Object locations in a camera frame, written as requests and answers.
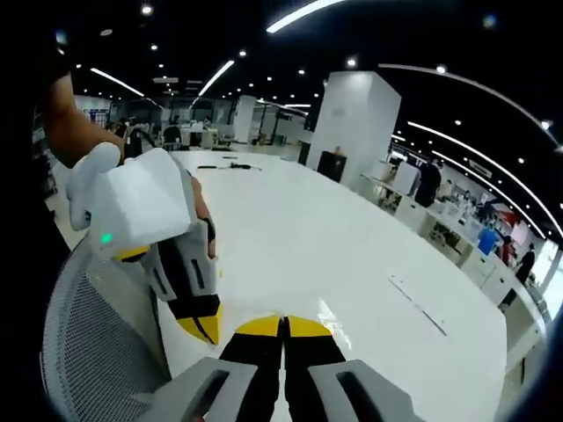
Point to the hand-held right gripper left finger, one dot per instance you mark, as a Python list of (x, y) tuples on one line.
[(246, 373)]

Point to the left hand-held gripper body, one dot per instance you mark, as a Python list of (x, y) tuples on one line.
[(141, 198)]

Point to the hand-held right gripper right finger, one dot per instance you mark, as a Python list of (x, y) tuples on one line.
[(316, 373)]

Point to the person's left hand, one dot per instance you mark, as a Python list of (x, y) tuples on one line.
[(204, 206)]

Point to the grey mesh office chair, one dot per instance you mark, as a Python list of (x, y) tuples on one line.
[(101, 334)]

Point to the black cabinet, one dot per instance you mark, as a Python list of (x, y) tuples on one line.
[(333, 166)]

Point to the long white counter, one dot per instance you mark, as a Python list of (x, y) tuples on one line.
[(466, 255)]

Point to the white square pillar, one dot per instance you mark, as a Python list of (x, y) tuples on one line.
[(352, 123)]

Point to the blue box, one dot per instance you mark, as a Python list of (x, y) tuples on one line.
[(488, 242)]

